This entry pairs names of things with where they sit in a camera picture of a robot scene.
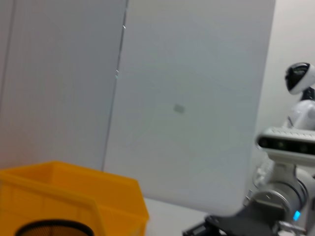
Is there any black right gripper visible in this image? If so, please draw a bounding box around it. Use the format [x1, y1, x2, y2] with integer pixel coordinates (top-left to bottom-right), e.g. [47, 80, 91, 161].
[182, 207, 282, 236]

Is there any black mesh pen holder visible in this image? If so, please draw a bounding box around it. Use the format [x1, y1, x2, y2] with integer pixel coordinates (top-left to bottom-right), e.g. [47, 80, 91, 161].
[15, 220, 95, 236]

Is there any yellow plastic bin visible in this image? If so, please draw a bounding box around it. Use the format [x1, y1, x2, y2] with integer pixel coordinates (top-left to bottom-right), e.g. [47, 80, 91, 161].
[0, 161, 150, 236]

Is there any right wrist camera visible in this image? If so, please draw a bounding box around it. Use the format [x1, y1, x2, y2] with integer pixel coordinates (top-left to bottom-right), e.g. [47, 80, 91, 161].
[255, 125, 315, 158]

